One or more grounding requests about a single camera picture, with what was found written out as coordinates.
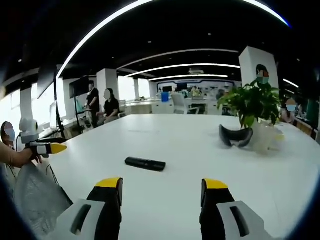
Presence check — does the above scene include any white office chair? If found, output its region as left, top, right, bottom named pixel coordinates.
left=171, top=93, right=200, bottom=115

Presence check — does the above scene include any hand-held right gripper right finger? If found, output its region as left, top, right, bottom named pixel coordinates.
left=199, top=177, right=276, bottom=240

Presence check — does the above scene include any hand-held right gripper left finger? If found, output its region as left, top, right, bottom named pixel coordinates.
left=47, top=177, right=124, bottom=240

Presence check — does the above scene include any grey mesh bag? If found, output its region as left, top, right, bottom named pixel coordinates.
left=12, top=159, right=75, bottom=237

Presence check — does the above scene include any round wall poster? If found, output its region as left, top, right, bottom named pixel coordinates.
left=255, top=64, right=270, bottom=85

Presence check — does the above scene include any green potted plant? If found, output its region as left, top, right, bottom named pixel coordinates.
left=216, top=79, right=283, bottom=130

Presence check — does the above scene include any person's left hand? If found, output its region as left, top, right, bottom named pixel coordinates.
left=29, top=148, right=44, bottom=165

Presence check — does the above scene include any black headset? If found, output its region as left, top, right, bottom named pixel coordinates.
left=218, top=124, right=254, bottom=149

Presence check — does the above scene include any yellow-edged plastic tray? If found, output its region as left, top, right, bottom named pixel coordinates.
left=273, top=129, right=286, bottom=143

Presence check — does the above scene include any translucent white plant pot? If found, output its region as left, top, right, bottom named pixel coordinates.
left=251, top=121, right=278, bottom=155

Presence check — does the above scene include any black wall screen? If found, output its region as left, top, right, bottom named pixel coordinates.
left=69, top=76, right=90, bottom=99

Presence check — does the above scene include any black remote control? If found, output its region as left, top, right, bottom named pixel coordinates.
left=124, top=156, right=167, bottom=172

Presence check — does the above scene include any black tripod stand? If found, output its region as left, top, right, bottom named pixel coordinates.
left=51, top=63, right=68, bottom=140

